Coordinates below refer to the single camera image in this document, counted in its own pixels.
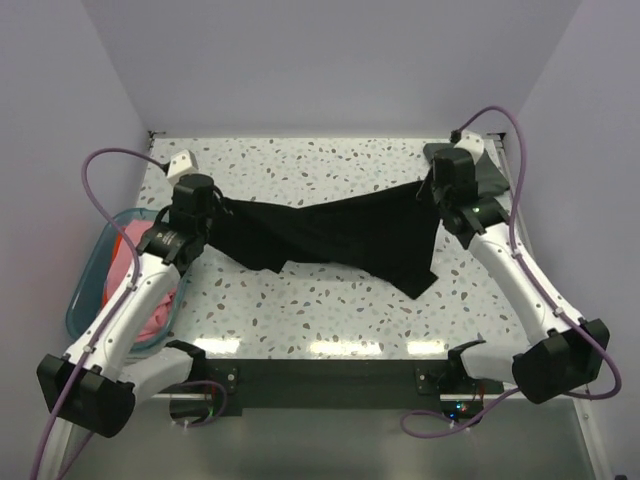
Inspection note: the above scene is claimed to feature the black t shirt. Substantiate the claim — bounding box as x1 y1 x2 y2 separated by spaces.
209 182 440 299

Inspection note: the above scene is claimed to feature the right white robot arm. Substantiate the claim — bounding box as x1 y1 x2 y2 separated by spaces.
429 146 610 404

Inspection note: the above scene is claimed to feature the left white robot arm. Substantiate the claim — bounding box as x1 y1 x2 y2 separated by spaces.
36 174 219 438

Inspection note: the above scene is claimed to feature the folded grey t shirt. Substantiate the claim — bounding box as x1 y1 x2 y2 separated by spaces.
423 142 510 197

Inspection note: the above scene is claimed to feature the orange garment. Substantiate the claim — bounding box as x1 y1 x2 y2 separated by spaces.
111 234 122 263

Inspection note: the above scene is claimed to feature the pink t shirt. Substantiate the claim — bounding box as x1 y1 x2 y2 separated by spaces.
101 232 177 346

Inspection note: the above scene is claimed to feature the teal plastic laundry basket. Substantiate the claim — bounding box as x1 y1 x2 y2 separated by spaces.
66 225 186 353

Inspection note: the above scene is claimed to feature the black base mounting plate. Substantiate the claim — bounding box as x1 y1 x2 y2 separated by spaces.
148 357 505 419

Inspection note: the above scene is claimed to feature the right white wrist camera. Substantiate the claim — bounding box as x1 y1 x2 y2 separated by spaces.
450 130 485 164

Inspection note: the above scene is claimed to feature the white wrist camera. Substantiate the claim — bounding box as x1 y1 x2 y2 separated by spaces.
450 130 485 164
166 149 199 185

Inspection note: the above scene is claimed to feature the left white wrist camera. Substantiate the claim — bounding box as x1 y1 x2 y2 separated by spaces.
166 149 199 185

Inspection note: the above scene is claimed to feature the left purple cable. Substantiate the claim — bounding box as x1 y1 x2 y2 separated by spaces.
29 145 174 480

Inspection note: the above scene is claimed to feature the purple cable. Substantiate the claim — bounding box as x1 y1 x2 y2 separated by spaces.
401 104 624 440
29 145 174 480

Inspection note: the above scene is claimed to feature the aluminium frame rail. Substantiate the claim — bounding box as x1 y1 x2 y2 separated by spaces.
62 355 594 401

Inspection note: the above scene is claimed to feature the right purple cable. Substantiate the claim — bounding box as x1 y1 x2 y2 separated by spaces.
401 104 624 440

